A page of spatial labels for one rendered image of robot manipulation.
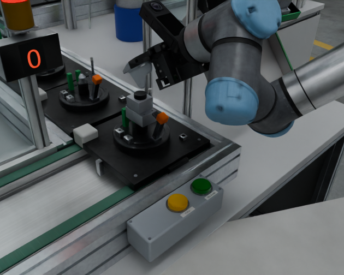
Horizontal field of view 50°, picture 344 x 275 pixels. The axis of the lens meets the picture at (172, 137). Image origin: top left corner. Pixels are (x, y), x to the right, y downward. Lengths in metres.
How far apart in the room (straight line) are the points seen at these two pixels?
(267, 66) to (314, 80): 0.54
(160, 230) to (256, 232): 0.25
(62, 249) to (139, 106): 0.34
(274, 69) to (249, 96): 0.65
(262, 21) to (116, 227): 0.44
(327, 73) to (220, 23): 0.18
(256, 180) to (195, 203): 0.27
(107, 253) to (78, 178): 0.22
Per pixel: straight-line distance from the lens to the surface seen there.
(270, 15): 0.57
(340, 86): 0.62
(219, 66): 0.54
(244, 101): 0.52
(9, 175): 0.91
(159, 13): 0.72
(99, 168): 0.87
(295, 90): 0.62
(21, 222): 0.84
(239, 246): 0.84
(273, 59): 1.18
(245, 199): 0.93
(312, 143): 1.17
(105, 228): 0.73
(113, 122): 0.98
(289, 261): 0.84
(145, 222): 0.73
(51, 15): 2.04
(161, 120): 0.81
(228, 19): 0.57
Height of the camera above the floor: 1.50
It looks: 35 degrees down
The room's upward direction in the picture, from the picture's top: 1 degrees clockwise
